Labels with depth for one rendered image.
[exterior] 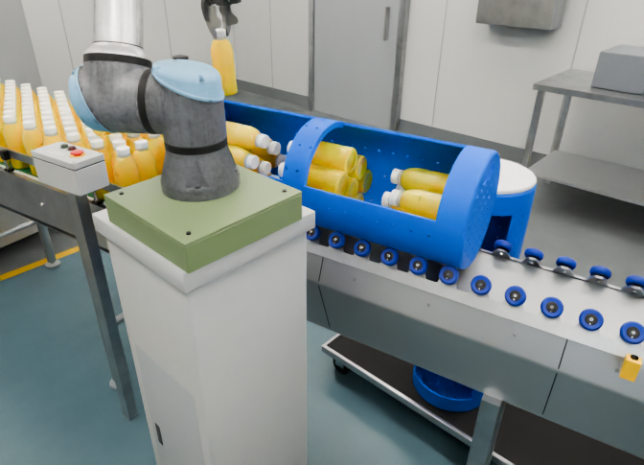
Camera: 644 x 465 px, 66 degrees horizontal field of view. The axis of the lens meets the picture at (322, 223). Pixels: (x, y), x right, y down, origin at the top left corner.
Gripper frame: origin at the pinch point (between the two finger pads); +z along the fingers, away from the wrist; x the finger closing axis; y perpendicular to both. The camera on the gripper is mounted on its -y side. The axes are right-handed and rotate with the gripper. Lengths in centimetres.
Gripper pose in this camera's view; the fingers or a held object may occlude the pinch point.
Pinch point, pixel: (218, 32)
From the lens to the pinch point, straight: 161.8
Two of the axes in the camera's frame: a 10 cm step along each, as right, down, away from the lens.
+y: 7.5, 3.6, -5.6
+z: 0.1, 8.3, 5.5
